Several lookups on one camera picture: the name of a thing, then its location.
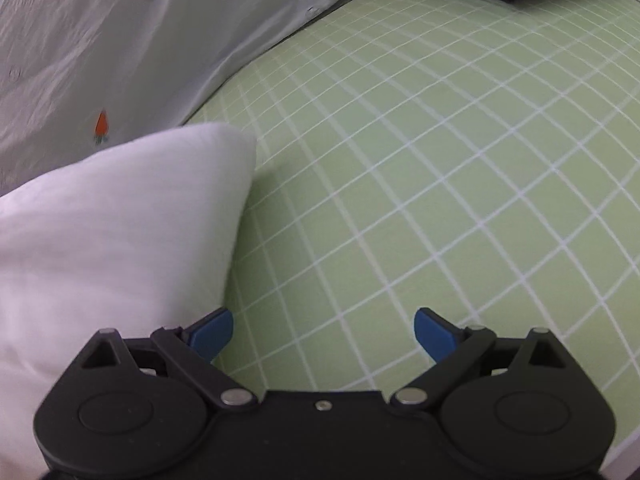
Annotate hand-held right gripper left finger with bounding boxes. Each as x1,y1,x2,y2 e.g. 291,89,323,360
75,307,258,408

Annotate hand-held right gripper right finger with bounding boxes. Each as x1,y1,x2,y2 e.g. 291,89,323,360
390,307,576,408

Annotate white pants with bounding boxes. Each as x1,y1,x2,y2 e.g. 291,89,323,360
0,122,258,480

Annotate green checked bed sheet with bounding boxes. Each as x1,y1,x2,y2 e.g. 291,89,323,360
182,0,640,461

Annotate grey carrot-print sheet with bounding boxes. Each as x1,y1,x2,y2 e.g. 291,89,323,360
0,0,426,196

